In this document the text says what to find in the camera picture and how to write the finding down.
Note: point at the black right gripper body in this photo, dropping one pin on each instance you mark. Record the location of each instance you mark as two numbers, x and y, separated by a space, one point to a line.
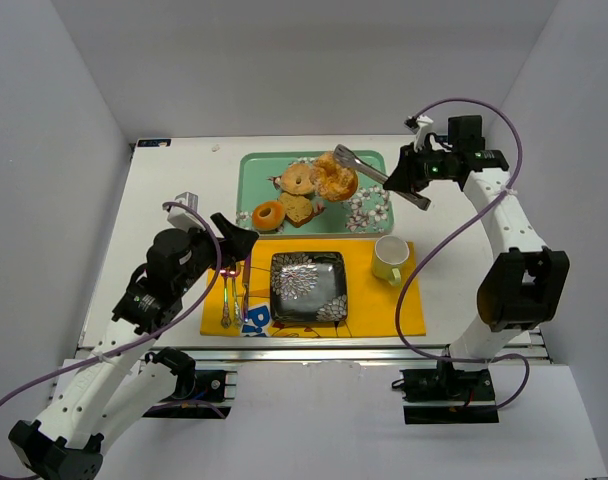
414 167

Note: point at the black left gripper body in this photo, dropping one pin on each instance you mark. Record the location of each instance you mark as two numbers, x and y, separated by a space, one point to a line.
216 240

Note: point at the metal tongs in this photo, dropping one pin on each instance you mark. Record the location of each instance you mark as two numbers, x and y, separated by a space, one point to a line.
348 159

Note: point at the sugared twisted donut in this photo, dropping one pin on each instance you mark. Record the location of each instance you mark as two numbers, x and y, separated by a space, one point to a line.
332 181

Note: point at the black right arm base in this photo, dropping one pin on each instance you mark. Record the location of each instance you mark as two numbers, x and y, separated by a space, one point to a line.
444 396

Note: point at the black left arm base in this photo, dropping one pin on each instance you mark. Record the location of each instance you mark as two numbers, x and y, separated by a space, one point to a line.
208 395

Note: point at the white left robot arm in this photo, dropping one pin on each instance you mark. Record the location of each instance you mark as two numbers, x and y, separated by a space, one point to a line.
69 439

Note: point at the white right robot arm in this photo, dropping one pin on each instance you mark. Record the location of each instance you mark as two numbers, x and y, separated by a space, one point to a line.
523 287

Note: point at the brown bread slice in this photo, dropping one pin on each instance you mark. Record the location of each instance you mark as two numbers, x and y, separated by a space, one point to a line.
298 209

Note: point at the iridescent knife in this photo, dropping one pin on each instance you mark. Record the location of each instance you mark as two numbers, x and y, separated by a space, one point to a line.
246 273

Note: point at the orange small donut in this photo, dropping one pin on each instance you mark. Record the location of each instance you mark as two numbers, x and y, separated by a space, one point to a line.
268 216

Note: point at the green floral tray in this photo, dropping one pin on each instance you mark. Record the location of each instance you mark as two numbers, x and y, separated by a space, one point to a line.
369 212

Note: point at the yellow placemat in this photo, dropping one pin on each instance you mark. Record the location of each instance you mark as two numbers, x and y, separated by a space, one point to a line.
371 301

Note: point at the pale yellow mug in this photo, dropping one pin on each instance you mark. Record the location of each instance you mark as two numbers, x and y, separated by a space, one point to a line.
390 255

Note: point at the iridescent fork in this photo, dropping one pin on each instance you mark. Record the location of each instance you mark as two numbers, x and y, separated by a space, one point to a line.
238 320

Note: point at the black floral square plate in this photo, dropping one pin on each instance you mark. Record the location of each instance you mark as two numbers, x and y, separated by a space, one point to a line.
308 287

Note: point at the blue label sticker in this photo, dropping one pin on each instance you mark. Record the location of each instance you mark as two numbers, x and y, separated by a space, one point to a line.
153 143

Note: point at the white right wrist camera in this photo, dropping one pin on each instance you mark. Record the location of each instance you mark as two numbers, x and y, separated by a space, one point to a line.
420 126

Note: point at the glazed ring donut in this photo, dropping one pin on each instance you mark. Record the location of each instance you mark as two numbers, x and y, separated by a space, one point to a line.
296 180

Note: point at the aluminium table rail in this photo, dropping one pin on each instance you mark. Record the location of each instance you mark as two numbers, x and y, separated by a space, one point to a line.
386 351

